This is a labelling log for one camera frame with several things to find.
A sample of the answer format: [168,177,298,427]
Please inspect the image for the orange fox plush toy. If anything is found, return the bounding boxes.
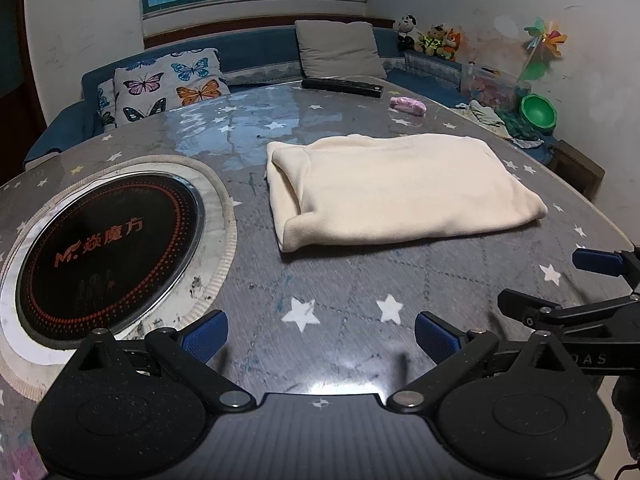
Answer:
[442,29,461,62]

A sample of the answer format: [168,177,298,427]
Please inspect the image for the pink small cloth item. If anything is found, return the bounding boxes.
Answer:
[390,96,426,117]

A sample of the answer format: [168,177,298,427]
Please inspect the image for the yellow bear plush toy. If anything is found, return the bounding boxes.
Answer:
[414,25,449,60]

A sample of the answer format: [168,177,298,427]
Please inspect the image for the dark wooden side table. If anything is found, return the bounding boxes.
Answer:
[548,140,605,202]

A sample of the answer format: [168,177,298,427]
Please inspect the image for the butterfly print pillow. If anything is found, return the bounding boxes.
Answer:
[98,48,230,131]

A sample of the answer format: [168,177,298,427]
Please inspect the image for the blue sofa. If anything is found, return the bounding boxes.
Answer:
[22,24,557,164]

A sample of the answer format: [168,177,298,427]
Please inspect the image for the colourful pinwheel toy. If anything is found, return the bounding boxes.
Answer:
[518,18,568,81]

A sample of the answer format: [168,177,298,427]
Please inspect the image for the black round induction cooktop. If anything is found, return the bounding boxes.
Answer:
[16,172,204,350]

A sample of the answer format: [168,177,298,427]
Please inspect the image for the pile of clothes on sofa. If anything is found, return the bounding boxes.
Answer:
[451,100,544,150]

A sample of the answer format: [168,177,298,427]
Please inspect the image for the clear plastic toy box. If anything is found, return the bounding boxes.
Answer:
[460,62,532,112]

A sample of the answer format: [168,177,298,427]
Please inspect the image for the panda plush toy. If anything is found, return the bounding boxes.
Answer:
[394,14,420,52]

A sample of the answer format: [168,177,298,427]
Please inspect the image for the grey star patterned tablecloth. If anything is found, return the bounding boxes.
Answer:
[0,77,637,480]

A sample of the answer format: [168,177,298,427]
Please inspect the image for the green plastic bowl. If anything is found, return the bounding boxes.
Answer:
[520,93,558,133]

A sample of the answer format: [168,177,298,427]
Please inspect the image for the grey plain cushion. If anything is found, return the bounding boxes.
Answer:
[295,20,386,78]

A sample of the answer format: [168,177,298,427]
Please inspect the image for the cream beige garment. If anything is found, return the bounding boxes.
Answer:
[267,133,548,252]

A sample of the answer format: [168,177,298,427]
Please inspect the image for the black remote control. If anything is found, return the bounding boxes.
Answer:
[300,78,383,99]

